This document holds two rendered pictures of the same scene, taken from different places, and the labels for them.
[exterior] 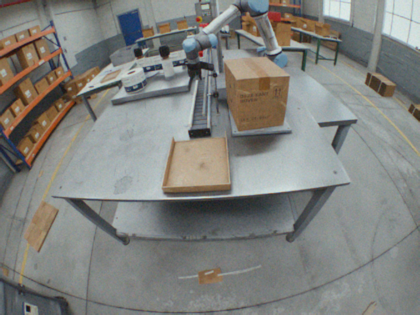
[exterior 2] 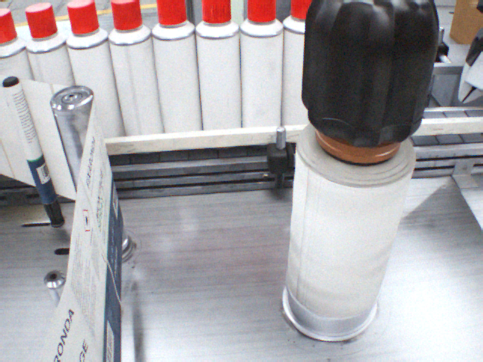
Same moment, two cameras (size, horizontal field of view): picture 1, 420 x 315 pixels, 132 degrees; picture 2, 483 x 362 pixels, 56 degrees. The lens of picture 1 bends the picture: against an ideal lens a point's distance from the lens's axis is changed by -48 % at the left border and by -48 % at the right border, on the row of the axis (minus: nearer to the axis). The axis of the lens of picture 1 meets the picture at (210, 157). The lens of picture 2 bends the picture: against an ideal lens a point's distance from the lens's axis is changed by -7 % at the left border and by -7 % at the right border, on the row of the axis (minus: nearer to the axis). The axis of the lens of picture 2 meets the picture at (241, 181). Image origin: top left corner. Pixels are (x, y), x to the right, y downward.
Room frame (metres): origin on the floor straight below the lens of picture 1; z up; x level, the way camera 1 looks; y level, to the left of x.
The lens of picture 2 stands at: (1.62, 0.46, 1.26)
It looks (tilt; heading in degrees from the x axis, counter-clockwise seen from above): 40 degrees down; 259
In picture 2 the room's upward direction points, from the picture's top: 1 degrees counter-clockwise
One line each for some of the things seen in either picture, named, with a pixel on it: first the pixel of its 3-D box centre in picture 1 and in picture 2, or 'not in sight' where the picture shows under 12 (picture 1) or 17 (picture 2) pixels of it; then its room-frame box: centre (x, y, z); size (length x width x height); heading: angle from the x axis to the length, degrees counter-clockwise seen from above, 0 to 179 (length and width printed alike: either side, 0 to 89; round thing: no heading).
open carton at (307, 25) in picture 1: (307, 24); not in sight; (5.02, -3.43, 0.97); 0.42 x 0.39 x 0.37; 86
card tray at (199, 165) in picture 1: (197, 159); not in sight; (0.54, 0.05, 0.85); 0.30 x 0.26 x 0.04; 172
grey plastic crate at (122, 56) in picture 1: (125, 54); not in sight; (3.37, 1.18, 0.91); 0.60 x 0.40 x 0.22; 2
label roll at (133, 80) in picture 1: (134, 80); not in sight; (1.47, 0.52, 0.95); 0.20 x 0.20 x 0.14
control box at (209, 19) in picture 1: (207, 12); not in sight; (1.62, -0.17, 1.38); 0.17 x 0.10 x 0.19; 48
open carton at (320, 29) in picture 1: (321, 29); not in sight; (4.40, -3.49, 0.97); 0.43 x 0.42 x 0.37; 85
